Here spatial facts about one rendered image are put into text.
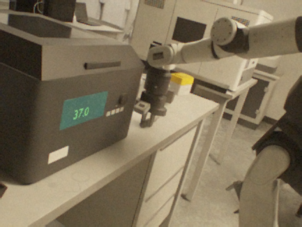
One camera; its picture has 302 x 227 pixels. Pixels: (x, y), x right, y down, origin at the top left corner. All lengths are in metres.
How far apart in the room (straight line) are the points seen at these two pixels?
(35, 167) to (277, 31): 0.66
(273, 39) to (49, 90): 0.55
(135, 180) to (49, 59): 0.80
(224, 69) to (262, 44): 1.26
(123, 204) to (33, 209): 0.78
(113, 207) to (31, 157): 0.81
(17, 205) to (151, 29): 1.82
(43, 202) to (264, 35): 0.66
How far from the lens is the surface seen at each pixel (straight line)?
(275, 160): 1.02
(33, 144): 0.68
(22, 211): 0.67
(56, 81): 0.64
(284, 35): 0.85
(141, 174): 1.30
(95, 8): 6.23
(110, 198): 1.44
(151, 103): 1.10
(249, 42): 0.88
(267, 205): 1.13
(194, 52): 0.97
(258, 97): 4.48
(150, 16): 2.32
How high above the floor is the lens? 1.33
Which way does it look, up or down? 19 degrees down
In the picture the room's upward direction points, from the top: 15 degrees clockwise
